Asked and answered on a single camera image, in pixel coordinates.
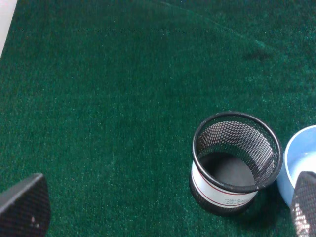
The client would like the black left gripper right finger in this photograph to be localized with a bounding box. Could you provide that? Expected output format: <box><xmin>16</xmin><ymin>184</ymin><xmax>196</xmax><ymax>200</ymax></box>
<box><xmin>290</xmin><ymin>171</ymin><xmax>316</xmax><ymax>237</ymax></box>

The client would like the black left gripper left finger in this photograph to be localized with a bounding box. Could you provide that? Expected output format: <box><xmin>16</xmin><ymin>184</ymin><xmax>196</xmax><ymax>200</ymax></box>
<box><xmin>0</xmin><ymin>173</ymin><xmax>51</xmax><ymax>237</ymax></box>

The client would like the light blue bowl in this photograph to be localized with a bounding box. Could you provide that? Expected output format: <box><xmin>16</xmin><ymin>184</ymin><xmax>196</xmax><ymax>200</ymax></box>
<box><xmin>276</xmin><ymin>125</ymin><xmax>316</xmax><ymax>207</ymax></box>

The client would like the black mesh pen holder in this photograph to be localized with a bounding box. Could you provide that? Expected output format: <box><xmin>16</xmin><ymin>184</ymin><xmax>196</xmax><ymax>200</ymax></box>
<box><xmin>189</xmin><ymin>111</ymin><xmax>283</xmax><ymax>216</ymax></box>

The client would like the green felt table cloth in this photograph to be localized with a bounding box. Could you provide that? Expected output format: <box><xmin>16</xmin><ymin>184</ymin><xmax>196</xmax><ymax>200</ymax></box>
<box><xmin>0</xmin><ymin>0</ymin><xmax>316</xmax><ymax>237</ymax></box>

